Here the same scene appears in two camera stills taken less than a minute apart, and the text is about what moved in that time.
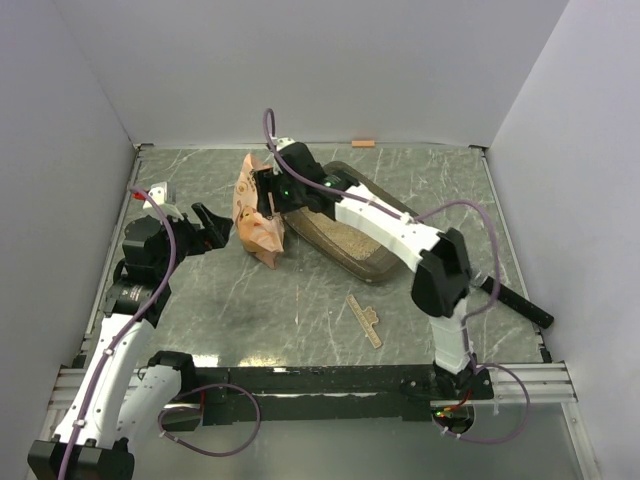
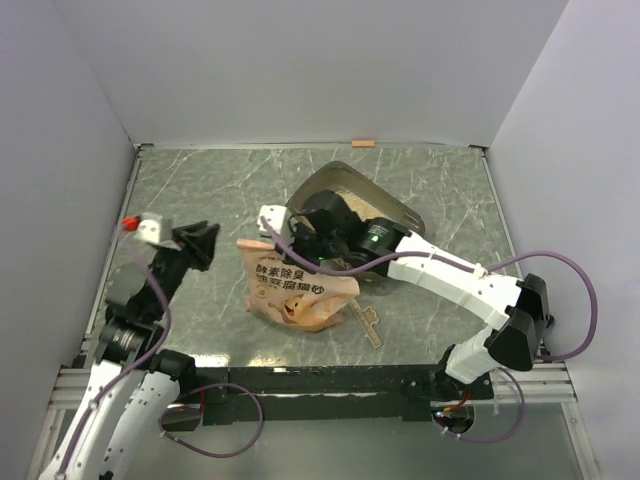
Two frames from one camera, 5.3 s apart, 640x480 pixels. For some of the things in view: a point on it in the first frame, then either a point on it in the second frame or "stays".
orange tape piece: x=363 y=143 stays
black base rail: x=332 y=393 stays
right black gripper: x=267 y=182 -> x=297 y=229
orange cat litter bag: x=263 y=234 -> x=292 y=295
